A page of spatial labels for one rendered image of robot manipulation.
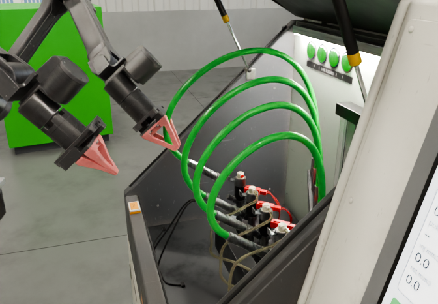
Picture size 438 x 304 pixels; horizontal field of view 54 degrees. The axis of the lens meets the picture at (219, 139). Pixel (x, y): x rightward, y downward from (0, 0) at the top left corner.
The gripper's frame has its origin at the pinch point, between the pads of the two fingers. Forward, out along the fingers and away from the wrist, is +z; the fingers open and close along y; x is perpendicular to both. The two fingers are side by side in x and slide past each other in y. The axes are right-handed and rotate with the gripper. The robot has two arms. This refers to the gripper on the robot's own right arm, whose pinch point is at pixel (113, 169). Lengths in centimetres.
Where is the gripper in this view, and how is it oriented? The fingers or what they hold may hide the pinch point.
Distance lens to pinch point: 84.4
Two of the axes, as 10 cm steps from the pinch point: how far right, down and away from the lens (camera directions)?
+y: 7.2, -6.6, -2.3
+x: -0.4, -3.6, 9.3
